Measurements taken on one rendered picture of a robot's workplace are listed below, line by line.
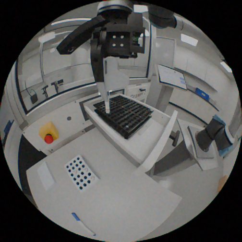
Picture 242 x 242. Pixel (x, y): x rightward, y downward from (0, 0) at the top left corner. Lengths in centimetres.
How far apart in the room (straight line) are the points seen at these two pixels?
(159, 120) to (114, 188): 35
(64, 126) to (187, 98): 335
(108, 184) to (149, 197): 16
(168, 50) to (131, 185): 207
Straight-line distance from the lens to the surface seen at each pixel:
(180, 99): 325
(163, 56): 192
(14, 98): 38
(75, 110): 35
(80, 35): 17
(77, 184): 30
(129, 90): 50
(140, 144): 26
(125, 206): 31
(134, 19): 17
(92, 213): 34
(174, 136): 24
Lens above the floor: 105
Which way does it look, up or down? 42 degrees down
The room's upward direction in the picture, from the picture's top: 3 degrees clockwise
